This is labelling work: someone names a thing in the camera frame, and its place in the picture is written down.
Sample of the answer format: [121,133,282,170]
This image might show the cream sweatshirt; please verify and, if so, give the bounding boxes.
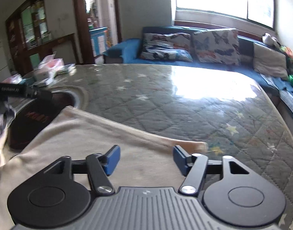
[0,107,208,229]

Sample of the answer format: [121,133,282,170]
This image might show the black induction cooktop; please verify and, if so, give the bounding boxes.
[7,91,77,152]

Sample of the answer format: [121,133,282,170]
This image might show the white tissue box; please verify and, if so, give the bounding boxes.
[33,65,56,87]

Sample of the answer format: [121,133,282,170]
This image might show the dark wooden cabinet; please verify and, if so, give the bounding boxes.
[5,0,79,75]

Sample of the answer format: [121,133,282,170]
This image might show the pink tissue pack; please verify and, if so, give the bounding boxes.
[38,55,64,72]

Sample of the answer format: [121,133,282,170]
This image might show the green card box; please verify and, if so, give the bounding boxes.
[56,63,76,76]

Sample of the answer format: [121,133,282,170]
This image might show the quilted star tablecloth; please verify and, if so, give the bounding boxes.
[2,63,293,230]

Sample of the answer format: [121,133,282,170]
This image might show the blue white small cabinet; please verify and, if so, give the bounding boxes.
[89,27,108,57]

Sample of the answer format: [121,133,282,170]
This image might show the blue sofa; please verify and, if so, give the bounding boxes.
[103,26,293,115]

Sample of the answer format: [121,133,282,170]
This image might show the grey plain pillow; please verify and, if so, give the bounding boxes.
[253,43,288,80]

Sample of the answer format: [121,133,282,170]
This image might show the butterfly pillow upright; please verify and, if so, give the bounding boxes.
[192,28,240,65]

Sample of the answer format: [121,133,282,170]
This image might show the butterfly pillow lying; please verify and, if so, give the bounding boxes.
[140,33,193,62]

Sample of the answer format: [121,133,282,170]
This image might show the panda plush toy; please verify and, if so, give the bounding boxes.
[262,33,280,48]

